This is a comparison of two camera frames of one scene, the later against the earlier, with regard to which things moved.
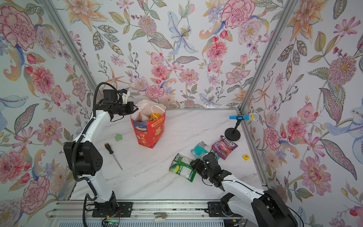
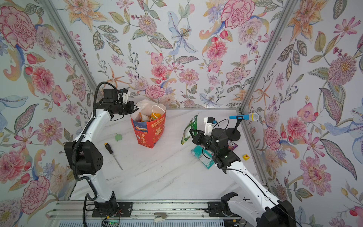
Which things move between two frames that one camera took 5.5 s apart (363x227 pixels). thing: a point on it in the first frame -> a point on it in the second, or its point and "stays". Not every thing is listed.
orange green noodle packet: (143, 117) stays
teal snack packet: (202, 149) stays
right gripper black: (197, 165) -> (198, 140)
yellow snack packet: (158, 115) stays
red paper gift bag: (148, 121) stays
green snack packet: (181, 165) -> (193, 125)
